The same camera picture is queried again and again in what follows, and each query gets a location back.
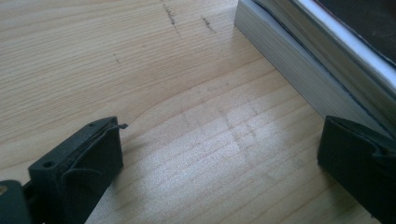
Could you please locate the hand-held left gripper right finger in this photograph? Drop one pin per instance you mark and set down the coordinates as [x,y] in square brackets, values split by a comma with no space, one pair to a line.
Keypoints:
[358,168]

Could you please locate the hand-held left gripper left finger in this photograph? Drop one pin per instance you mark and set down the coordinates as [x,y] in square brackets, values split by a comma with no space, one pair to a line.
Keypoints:
[77,174]

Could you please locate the thick white cover book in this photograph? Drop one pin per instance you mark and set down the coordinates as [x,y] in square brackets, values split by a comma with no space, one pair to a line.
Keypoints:
[280,46]

